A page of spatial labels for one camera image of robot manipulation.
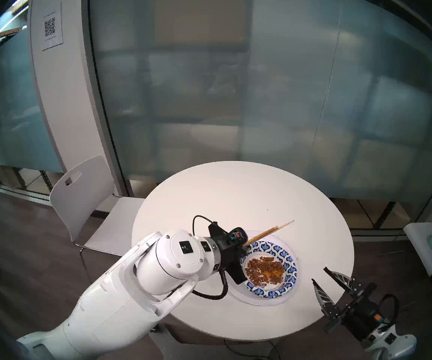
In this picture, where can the small white foam plate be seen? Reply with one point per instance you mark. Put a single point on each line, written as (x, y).
(294, 250)

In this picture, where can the wooden shelf board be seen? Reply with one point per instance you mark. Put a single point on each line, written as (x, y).
(11, 32)

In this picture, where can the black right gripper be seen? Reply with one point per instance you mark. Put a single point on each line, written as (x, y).
(362, 314)

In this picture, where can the large white foam plate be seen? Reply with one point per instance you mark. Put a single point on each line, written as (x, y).
(238, 296)

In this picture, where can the large blue patterned paper bowl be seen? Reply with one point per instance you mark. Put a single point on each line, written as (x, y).
(294, 284)

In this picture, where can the QR code paper sign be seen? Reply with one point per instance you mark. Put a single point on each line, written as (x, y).
(51, 27)

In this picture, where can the white chair holding bottle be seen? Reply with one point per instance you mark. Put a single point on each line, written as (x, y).
(422, 246)

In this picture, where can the wooden chopstick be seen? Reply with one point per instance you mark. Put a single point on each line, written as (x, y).
(263, 237)
(264, 232)
(287, 223)

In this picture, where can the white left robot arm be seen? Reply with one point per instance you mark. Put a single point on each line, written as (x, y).
(163, 261)

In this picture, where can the minced brown food leftovers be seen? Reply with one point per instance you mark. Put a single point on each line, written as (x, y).
(264, 271)

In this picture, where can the black metal shelf brace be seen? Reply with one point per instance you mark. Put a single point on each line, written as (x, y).
(384, 215)

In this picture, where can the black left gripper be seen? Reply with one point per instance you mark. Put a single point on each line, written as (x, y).
(231, 256)

